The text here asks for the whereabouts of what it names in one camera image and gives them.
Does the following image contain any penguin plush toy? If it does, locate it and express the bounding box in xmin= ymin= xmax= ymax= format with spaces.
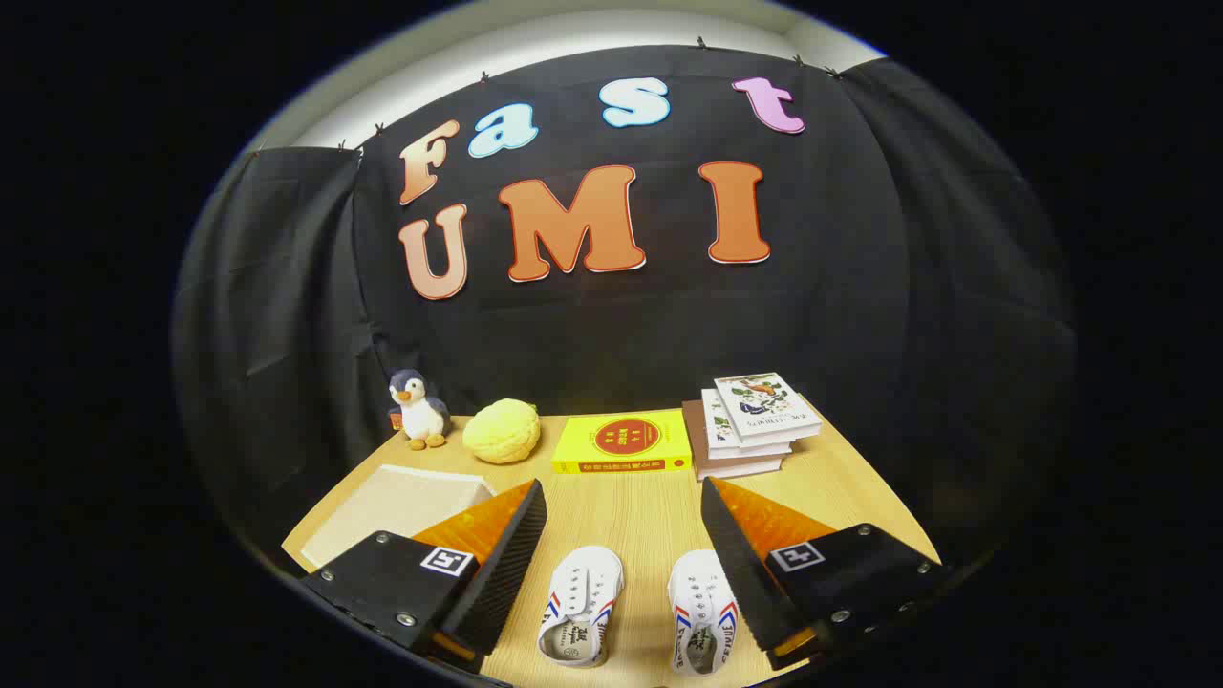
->
xmin=387 ymin=370 xmax=452 ymax=451

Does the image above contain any yellow round plush ball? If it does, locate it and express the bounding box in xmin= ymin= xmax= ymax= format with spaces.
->
xmin=462 ymin=398 xmax=542 ymax=465

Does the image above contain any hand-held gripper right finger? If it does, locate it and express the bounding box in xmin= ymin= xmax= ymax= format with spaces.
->
xmin=700 ymin=476 xmax=947 ymax=670

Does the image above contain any white illustrated book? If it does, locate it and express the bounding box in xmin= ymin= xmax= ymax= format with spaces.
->
xmin=700 ymin=387 xmax=794 ymax=460
xmin=713 ymin=372 xmax=823 ymax=447

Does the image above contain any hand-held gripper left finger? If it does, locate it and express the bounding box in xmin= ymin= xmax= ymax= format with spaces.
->
xmin=301 ymin=478 xmax=548 ymax=665

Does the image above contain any black backdrop cloth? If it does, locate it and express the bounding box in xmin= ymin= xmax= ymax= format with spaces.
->
xmin=172 ymin=43 xmax=1076 ymax=574

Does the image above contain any beige fabric storage box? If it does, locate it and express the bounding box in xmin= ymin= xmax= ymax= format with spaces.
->
xmin=301 ymin=465 xmax=498 ymax=571

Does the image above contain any yellow book with red circle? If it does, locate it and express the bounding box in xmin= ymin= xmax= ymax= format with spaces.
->
xmin=551 ymin=409 xmax=694 ymax=475

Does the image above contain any white canvas shoe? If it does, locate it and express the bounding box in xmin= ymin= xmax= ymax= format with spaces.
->
xmin=667 ymin=549 xmax=740 ymax=677
xmin=537 ymin=546 xmax=625 ymax=667

